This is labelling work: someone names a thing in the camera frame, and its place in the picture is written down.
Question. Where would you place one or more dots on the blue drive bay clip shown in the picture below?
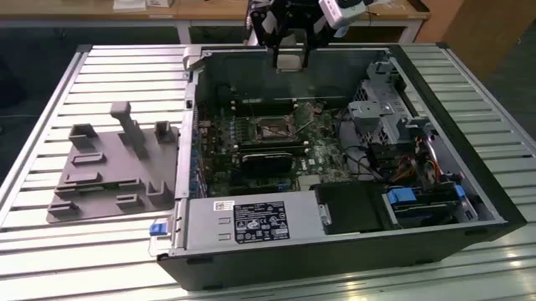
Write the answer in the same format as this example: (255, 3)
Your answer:
(459, 192)

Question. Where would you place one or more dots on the blue case latch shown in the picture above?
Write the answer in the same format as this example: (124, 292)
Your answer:
(156, 228)

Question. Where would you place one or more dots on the black open PC case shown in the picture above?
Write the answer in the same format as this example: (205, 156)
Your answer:
(293, 266)

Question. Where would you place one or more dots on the black graphics card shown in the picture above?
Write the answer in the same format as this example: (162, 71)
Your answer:
(267, 163)

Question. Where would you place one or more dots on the small silver heat sink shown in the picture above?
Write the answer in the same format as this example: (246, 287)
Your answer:
(309, 182)

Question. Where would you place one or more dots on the black RAM stick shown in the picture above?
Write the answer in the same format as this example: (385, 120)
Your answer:
(267, 145)

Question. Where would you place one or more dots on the black RAM slot bank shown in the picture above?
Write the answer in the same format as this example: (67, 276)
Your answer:
(267, 108)

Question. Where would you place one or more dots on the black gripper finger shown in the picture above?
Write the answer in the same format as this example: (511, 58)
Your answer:
(267, 34)
(320, 34)

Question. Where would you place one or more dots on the wooden desk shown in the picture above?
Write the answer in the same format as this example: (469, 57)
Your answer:
(201, 9)

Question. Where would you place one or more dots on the black plastic shroud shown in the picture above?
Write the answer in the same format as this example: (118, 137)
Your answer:
(352, 207)

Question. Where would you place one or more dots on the wooden cabinet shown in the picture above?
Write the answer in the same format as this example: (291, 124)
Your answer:
(481, 31)

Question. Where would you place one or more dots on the metal drive cage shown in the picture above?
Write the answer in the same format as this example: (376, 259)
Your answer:
(377, 109)

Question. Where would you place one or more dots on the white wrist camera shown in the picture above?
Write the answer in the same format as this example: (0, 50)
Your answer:
(341, 11)

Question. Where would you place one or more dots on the green motherboard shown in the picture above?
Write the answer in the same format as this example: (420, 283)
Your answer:
(326, 156)

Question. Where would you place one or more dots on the white box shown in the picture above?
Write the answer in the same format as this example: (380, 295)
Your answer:
(130, 5)

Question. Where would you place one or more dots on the grey power supply unit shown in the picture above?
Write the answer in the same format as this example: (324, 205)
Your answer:
(201, 225)

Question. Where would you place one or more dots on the CPU socket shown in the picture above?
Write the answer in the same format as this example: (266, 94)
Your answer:
(274, 129)

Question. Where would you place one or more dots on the grey parts rack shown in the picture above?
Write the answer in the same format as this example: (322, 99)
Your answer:
(108, 156)

